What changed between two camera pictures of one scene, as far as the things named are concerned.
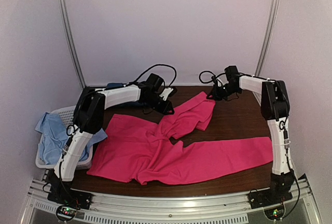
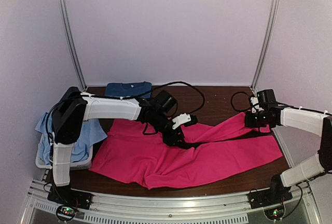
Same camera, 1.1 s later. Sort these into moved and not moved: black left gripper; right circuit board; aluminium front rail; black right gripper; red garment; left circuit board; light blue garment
Moved: red garment; black right gripper; black left gripper
Not moved: aluminium front rail; right circuit board; left circuit board; light blue garment
